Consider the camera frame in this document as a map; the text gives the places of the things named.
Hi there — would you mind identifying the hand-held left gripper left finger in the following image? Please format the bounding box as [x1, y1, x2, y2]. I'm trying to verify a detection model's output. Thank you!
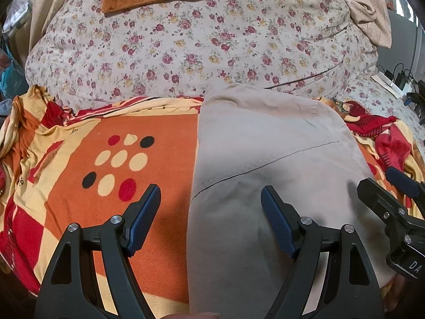
[35, 183, 162, 319]

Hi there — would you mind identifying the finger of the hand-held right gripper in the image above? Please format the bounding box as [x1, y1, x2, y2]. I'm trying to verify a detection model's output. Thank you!
[385, 167, 425, 200]
[357, 178, 410, 226]

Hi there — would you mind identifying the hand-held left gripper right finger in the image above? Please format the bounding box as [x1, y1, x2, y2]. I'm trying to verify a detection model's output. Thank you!
[261, 186, 387, 319]

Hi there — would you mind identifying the beige zip jacket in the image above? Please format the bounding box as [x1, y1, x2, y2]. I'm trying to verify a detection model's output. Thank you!
[186, 79, 397, 319]

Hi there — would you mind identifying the person's right hand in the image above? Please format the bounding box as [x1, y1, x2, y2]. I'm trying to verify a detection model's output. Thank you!
[385, 271, 410, 311]

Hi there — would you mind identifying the person's left hand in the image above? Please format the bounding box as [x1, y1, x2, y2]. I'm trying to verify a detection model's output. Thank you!
[166, 312, 221, 319]

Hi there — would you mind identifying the red knitted cloth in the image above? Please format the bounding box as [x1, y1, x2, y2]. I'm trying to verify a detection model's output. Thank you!
[334, 98, 417, 175]

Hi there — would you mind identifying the floral bed sheet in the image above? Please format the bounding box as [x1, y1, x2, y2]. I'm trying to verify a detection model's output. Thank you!
[345, 70, 422, 130]

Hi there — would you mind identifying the white power strip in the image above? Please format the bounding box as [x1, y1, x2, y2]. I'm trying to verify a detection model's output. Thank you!
[371, 73, 412, 99]

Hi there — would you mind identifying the orange red yellow printed blanket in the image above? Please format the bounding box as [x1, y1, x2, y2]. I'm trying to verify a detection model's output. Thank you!
[0, 85, 425, 316]

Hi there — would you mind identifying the black charger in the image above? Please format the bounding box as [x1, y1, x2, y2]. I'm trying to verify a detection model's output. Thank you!
[393, 63, 415, 87]

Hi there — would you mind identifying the beige tied cloth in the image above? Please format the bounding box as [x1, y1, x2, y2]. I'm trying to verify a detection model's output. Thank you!
[327, 0, 394, 49]

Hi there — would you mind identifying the floral quilt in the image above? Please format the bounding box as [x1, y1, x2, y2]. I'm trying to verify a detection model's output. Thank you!
[25, 0, 381, 107]

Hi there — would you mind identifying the blue cloth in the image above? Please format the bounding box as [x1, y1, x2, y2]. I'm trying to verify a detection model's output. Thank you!
[0, 58, 29, 98]

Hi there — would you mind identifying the beige curtain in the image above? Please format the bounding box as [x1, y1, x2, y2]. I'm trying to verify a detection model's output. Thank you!
[16, 0, 87, 70]

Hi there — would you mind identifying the silver plastic bag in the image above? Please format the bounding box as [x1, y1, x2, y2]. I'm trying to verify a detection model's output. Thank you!
[2, 0, 34, 37]

